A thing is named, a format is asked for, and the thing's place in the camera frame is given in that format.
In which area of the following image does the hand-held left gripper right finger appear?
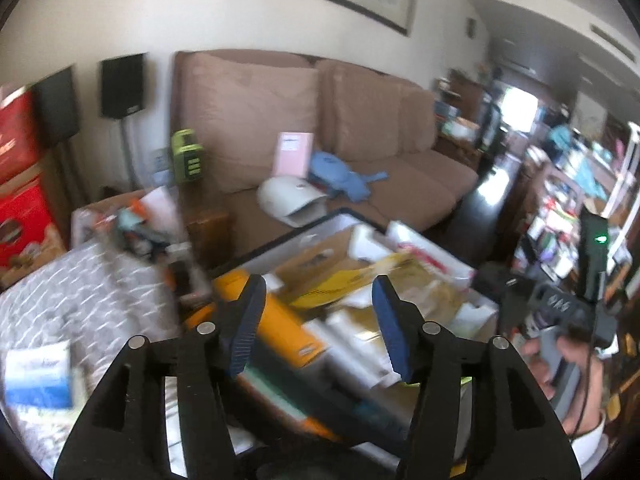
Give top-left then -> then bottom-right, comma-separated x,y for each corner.
371,275 -> 583,480

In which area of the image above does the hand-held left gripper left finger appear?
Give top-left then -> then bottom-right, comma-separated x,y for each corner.
52,274 -> 268,480

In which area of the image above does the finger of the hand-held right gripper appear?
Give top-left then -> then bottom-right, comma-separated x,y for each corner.
475,264 -> 538,331

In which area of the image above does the person's right forearm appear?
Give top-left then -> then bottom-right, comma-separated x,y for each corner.
562,400 -> 611,468

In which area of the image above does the person's right hand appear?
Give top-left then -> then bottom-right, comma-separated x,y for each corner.
522,332 -> 608,436

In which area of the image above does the orange flat box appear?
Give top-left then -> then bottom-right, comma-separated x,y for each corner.
212,269 -> 328,368

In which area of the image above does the white long box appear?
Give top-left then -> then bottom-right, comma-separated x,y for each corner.
305,310 -> 396,391

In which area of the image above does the yellow booklet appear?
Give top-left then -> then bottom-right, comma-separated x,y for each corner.
290,255 -> 416,308

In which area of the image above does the white bag with red pouch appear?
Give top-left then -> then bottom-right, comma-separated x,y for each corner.
387,220 -> 476,286

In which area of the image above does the cluttered wooden table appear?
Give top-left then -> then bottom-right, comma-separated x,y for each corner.
515,125 -> 640,281

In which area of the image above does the brown sofa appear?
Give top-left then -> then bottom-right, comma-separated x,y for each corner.
172,50 -> 480,241

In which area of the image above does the white dome lamp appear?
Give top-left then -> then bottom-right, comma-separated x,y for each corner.
256,176 -> 331,228

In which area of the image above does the teal heat gun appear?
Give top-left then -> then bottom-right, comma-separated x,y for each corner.
117,210 -> 171,256

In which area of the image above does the grey patterned blanket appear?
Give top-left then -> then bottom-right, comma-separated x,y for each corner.
0,240 -> 251,471

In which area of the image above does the pink box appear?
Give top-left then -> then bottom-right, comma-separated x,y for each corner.
272,131 -> 316,179

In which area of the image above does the pale blue box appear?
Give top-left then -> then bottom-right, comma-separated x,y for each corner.
150,150 -> 173,186

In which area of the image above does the cluttered cardboard box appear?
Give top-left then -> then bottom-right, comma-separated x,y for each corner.
72,187 -> 186,261

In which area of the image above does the tan cushion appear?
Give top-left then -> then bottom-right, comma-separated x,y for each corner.
397,85 -> 438,153
330,67 -> 406,156
187,62 -> 321,193

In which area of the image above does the wooden cabinet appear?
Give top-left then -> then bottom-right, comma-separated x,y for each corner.
445,67 -> 486,116

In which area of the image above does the blue face mask pack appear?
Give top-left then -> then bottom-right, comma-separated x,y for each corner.
4,342 -> 76,411

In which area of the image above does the red gift box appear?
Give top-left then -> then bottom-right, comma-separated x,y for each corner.
0,180 -> 68,286

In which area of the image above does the black speaker on stand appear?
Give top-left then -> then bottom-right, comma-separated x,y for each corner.
32,67 -> 91,206
100,52 -> 147,191

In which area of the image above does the ceiling air vent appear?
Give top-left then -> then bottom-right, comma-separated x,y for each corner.
590,24 -> 633,58

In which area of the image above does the red gift boxes stack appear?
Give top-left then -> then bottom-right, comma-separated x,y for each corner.
0,87 -> 43,186

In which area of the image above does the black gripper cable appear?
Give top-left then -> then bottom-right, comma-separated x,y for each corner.
572,340 -> 599,436

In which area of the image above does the blue massager with strap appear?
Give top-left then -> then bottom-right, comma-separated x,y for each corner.
307,150 -> 390,203

